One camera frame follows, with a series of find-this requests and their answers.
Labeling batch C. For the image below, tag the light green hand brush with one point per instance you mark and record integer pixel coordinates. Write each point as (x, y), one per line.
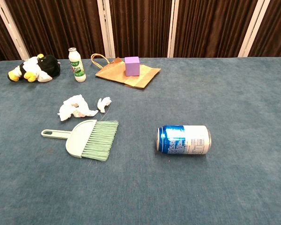
(79, 138)

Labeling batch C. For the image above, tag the small white tissue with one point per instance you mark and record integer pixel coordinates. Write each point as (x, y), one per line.
(103, 104)

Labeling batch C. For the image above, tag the purple cube block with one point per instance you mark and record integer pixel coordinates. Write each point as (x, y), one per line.
(132, 66)

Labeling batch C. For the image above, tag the brown paper bag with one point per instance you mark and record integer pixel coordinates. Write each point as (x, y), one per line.
(112, 72)

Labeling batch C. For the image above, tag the blue white soda can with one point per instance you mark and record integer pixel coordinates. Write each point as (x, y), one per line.
(192, 140)

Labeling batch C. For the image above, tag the large white tissue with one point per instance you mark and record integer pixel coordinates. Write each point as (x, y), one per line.
(70, 107)

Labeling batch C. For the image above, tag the blue felt table cover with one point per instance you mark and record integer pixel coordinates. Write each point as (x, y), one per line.
(140, 187)

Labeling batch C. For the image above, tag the small white milk bottle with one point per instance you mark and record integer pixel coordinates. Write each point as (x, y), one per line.
(77, 68)

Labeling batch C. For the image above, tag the black white plush penguin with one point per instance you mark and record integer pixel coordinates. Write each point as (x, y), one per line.
(46, 65)

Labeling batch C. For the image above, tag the white partition frame post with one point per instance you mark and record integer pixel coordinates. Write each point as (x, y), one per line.
(106, 30)
(172, 30)
(14, 32)
(251, 30)

